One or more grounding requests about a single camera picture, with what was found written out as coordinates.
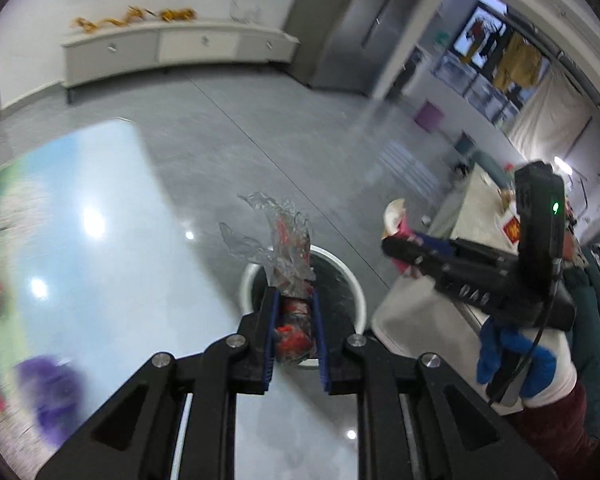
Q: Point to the large purple wrapper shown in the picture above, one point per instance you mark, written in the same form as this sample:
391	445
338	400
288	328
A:
50	395

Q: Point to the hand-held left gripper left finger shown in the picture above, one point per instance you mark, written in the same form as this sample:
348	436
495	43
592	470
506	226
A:
269	345

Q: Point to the purple stool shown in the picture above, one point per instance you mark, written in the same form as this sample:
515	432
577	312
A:
429	116

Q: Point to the red paper packet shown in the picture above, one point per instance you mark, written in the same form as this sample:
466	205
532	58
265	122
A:
512	228

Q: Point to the pink white plastic bag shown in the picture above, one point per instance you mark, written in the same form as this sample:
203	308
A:
399	225

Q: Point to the yellow dragon figurine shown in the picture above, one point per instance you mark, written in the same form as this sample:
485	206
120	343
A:
110	19

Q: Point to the person's right hand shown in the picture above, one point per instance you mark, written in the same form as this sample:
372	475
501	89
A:
525	355

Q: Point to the yellow tiger figurine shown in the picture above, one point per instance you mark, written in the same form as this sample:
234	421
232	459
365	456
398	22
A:
177	14

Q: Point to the person's right forearm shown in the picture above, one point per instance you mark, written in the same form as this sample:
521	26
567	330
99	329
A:
562	375

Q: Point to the small grey bin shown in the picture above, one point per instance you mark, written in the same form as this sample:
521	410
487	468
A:
465	144

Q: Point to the red orange snack wrapper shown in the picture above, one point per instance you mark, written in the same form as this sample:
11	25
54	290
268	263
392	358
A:
290	270

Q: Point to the grey steel refrigerator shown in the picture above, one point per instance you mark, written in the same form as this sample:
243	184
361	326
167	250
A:
365	25

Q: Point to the white round trash bin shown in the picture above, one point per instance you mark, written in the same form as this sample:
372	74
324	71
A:
345	280

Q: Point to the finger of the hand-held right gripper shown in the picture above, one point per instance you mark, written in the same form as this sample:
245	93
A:
410	255
432	244

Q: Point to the grey white television cabinet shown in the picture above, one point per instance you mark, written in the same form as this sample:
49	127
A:
170	50

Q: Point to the yellow hanging clothes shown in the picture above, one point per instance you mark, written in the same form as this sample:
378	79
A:
517	62

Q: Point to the beige hanging sheet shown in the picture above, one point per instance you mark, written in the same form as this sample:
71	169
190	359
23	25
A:
555	120

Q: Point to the beige cloth covered table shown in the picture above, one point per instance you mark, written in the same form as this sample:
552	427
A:
475	200

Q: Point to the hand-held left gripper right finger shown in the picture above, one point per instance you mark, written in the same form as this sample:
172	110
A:
322	345

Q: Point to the person's maroon pants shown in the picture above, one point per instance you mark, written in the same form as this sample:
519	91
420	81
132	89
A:
560	445

